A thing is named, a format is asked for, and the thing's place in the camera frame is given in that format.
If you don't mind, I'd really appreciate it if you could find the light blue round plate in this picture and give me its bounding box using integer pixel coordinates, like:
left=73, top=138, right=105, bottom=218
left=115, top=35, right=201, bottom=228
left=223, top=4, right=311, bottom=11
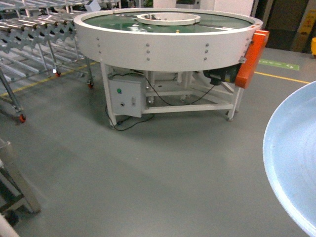
left=263, top=82, right=316, bottom=237

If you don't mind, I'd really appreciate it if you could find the white electrical control box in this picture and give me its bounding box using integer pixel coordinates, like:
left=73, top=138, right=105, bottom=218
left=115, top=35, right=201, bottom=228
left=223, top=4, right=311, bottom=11
left=109, top=75, right=146, bottom=118

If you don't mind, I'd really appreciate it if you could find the white round rotary table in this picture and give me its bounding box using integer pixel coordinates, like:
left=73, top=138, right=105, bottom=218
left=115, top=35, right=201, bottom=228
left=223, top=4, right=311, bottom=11
left=74, top=8, right=263, bottom=128

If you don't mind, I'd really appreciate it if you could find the orange motor guard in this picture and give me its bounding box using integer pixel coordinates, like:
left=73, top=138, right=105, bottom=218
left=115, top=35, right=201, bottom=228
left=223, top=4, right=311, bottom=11
left=235, top=30, right=270, bottom=89

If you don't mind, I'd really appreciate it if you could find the expandable roller conveyor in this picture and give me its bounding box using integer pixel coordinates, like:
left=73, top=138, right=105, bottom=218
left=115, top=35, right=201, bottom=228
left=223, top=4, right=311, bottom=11
left=0, top=0, right=121, bottom=123

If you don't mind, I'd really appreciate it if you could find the stainless steel cart leg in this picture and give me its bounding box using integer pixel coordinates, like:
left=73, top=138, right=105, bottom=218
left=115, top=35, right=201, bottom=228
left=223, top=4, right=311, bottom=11
left=0, top=140, right=41, bottom=226

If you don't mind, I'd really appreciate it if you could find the yellow wet floor sign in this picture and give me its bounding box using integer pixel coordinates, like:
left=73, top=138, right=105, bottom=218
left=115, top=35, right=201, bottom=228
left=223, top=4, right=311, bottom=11
left=298, top=9, right=316, bottom=35

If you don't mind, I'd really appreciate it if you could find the black power cable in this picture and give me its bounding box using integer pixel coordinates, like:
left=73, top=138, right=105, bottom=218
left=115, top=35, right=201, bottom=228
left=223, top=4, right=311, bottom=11
left=105, top=76, right=218, bottom=131

